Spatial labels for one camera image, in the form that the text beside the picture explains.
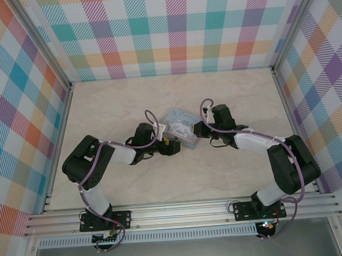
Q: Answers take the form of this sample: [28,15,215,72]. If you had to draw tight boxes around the aluminium right side rail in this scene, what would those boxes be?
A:
[271,63,323,197]

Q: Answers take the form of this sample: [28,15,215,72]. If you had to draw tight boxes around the aluminium left corner post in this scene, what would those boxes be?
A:
[11,0,75,94]

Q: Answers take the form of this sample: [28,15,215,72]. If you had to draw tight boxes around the aluminium left side rail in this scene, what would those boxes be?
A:
[34,81,83,215]

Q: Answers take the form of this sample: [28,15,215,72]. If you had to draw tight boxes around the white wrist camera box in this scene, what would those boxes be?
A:
[202,105,216,125]
[154,122,169,142]

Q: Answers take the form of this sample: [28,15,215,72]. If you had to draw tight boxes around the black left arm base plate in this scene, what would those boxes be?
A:
[78,209,133,233]

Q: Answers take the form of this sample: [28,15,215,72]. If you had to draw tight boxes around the aluminium corner post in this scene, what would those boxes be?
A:
[265,0,324,74]
[11,0,75,94]

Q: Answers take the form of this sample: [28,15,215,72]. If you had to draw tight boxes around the aluminium right corner post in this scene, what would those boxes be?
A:
[265,0,324,74]

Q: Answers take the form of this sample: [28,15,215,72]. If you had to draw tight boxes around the white slotted cable duct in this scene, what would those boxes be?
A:
[37,222,259,250]

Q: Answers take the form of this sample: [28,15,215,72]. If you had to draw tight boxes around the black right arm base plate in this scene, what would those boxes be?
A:
[231,199,288,222]

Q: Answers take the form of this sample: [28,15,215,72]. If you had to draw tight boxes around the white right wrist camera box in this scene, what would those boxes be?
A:
[202,105,216,125]

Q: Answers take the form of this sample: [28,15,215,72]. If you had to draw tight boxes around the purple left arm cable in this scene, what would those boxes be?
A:
[73,108,172,254]

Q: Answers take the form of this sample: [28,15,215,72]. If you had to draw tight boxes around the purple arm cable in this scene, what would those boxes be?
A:
[198,93,310,244]
[73,108,172,254]

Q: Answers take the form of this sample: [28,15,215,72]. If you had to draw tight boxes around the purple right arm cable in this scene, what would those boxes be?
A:
[198,93,310,244]

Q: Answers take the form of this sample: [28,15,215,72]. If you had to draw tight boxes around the aluminium front frame rail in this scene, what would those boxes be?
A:
[21,191,342,239]

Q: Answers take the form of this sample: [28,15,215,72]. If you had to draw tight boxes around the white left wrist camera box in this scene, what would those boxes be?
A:
[154,122,169,142]

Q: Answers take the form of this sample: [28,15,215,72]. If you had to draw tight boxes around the blue cartoon tin box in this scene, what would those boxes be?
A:
[161,107,204,152]

